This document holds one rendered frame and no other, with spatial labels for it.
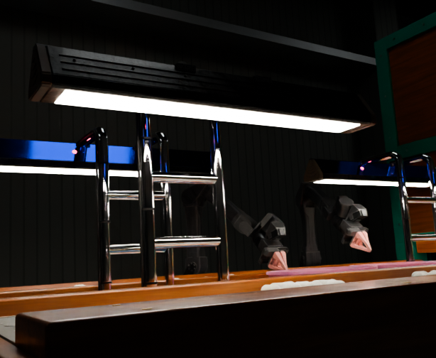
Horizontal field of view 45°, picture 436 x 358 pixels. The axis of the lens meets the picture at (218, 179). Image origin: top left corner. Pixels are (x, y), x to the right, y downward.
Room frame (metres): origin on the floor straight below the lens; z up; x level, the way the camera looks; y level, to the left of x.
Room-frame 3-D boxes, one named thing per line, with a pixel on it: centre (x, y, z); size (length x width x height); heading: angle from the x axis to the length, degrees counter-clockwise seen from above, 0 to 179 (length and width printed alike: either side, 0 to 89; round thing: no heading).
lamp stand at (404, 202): (1.76, -0.60, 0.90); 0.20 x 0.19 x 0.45; 121
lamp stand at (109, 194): (1.26, 0.23, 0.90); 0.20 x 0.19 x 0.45; 121
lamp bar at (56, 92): (0.85, -0.02, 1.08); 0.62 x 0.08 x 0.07; 121
